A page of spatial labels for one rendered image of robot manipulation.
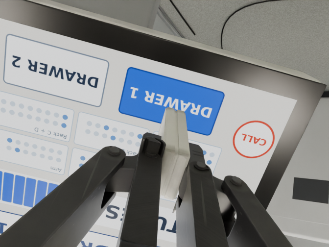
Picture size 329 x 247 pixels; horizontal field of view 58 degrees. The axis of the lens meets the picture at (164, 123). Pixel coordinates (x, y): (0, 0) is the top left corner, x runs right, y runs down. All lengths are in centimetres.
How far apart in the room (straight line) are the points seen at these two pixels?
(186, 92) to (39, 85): 14
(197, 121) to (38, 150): 16
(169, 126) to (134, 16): 25
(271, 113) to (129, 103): 14
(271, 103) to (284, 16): 143
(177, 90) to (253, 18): 147
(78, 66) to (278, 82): 18
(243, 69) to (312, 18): 146
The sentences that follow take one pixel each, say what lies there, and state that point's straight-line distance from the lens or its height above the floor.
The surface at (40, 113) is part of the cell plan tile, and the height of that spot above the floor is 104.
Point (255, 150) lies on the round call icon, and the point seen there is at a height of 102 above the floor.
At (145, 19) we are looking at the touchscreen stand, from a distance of 42.
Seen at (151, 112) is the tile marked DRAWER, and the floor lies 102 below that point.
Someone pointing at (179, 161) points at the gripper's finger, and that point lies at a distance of 16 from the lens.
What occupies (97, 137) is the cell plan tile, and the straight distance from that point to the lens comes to 30.
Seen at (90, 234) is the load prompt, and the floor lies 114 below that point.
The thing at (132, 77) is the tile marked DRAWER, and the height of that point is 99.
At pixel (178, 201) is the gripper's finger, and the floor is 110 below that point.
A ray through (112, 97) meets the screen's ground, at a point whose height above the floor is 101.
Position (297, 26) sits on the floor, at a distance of 177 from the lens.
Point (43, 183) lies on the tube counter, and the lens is 35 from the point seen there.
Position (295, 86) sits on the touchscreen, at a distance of 30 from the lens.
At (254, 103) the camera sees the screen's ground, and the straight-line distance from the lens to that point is 29.
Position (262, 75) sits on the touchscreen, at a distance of 29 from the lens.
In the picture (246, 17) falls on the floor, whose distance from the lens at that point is 172.
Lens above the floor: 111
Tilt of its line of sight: 19 degrees down
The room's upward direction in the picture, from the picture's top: 167 degrees counter-clockwise
